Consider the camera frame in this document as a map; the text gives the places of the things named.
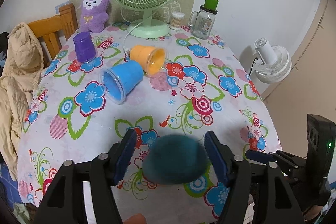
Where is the dark teal cup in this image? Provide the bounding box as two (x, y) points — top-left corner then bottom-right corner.
(142, 134), (209, 185)

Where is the blue plastic cup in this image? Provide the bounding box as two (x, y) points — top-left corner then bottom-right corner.
(100, 60), (144, 104)

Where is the orange plastic cup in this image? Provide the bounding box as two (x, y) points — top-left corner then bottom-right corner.
(129, 45), (166, 77)

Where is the purple plastic cup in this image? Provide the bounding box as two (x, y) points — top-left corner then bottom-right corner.
(73, 32), (96, 63)

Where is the person's hand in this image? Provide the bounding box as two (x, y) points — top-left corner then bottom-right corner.
(303, 205), (323, 222)

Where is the white floor fan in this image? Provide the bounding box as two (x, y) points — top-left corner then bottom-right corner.
(254, 38), (291, 84)

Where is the floral tablecloth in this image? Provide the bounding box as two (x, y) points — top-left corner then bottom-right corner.
(18, 23), (280, 223)

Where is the beige puffer jacket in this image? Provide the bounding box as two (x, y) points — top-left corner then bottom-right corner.
(0, 23), (44, 181)

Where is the glass mason jar mug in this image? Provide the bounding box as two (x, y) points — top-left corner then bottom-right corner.
(188, 5), (218, 40)

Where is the green cap on jar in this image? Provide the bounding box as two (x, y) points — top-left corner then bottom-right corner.
(204, 0), (219, 11)

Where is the wooden chair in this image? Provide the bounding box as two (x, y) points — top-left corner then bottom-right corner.
(28, 2), (78, 68)

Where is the purple plush bunny toy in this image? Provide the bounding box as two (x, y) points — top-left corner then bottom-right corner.
(80, 0), (110, 33)

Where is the white fan power cable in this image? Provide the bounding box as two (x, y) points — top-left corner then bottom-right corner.
(122, 19), (145, 55)

